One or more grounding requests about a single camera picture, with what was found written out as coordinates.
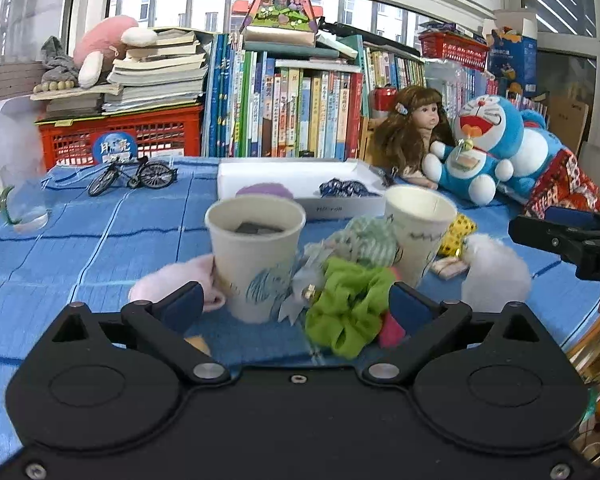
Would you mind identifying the red drink can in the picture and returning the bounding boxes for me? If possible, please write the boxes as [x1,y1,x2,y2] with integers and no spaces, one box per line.
[372,85,399,119]

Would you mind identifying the clear glass pitcher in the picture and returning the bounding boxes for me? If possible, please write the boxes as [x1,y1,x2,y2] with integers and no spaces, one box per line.
[0,179,50,234]

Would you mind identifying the triangular toy house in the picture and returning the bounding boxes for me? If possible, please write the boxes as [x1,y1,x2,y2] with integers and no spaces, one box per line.
[242,0,320,47]

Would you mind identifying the dark blue patterned scrunchie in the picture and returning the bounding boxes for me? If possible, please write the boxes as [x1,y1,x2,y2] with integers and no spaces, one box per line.
[319,178,377,199]

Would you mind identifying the yellow dotted scrunchie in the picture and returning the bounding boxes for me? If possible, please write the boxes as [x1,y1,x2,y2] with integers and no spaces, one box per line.
[438,213,479,257]

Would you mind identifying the green striped scrunchie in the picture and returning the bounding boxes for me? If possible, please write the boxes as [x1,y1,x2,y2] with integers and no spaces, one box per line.
[330,216,401,268]

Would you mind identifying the wooden bead string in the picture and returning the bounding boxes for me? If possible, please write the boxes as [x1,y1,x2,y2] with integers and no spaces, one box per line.
[32,79,76,95]

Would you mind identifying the white fluffy pompom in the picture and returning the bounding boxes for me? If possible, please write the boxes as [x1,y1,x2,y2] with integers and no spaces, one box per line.
[461,233,534,314]

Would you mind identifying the brown cardboard box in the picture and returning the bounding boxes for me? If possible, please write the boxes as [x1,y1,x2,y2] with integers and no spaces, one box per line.
[547,94,590,157]

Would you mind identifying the black miniature bicycle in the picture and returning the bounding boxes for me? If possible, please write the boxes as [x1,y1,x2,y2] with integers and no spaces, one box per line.
[87,155,178,197]

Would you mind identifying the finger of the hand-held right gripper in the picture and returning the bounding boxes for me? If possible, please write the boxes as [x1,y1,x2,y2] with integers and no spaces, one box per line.
[508,206,600,262]

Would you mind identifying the grey plush toy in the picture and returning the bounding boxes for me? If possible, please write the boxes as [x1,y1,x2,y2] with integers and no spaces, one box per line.
[40,35,80,86]

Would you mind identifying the blue checked tablecloth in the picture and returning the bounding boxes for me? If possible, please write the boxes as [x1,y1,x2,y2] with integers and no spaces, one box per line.
[0,156,600,464]

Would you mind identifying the white shallow box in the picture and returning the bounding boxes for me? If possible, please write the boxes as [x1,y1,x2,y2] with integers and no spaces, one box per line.
[217,158,387,221]

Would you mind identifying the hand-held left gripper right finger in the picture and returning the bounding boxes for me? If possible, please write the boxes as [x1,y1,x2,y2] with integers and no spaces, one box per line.
[362,282,553,385]

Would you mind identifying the purple scrunchie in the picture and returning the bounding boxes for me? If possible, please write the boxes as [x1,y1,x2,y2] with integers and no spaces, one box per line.
[235,183,295,201]

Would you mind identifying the blue cardboard carton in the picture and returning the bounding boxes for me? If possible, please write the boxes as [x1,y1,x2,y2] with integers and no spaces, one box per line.
[484,12,539,99]

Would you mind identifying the paper cup with green scribble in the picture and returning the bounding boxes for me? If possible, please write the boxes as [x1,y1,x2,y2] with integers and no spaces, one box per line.
[384,185,458,288]

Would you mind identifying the grey bow hair tie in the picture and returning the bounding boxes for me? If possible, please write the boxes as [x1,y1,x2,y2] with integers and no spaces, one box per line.
[277,242,332,324]

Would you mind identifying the pale pink fluffy scrunchie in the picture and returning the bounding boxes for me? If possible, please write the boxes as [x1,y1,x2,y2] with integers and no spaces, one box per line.
[129,254,227,314]

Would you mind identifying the stack of worn books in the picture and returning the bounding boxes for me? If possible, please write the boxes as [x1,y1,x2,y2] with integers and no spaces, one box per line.
[102,29,214,114]

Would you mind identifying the brown-haired doll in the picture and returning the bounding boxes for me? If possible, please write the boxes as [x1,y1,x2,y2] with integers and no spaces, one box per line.
[369,85,456,190]

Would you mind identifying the red plastic basket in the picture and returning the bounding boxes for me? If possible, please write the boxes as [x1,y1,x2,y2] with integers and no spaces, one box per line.
[418,29,491,72]

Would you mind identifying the black item inside cup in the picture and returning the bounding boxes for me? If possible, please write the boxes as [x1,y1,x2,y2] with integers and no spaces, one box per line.
[235,221,284,235]

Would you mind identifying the row of upright books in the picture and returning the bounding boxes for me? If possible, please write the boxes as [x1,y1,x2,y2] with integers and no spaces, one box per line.
[202,32,426,160]

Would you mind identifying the lime green scrunchie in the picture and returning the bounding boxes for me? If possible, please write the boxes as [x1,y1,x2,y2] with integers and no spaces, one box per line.
[305,257,396,359]

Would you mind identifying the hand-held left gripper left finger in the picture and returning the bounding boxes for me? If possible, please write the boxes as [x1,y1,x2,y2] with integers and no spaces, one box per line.
[45,282,229,385]

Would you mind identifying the paper cup with blue scribble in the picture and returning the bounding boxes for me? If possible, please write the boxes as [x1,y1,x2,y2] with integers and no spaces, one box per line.
[205,197,307,323]

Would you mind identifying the blue cat plush toy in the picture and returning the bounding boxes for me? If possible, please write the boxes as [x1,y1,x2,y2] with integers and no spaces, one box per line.
[422,93,564,206]

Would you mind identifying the pink plush toy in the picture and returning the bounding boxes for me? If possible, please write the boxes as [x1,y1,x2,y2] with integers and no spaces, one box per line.
[73,14,159,89]

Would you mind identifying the small pink hair clip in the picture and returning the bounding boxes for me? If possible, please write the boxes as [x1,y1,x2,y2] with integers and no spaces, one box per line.
[430,256,469,280]

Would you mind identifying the red plastic crate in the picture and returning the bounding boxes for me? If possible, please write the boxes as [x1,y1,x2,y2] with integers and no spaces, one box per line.
[37,104,205,171]

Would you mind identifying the red patterned cloth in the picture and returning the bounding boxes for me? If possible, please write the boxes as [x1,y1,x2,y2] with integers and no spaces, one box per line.
[523,148,600,220]

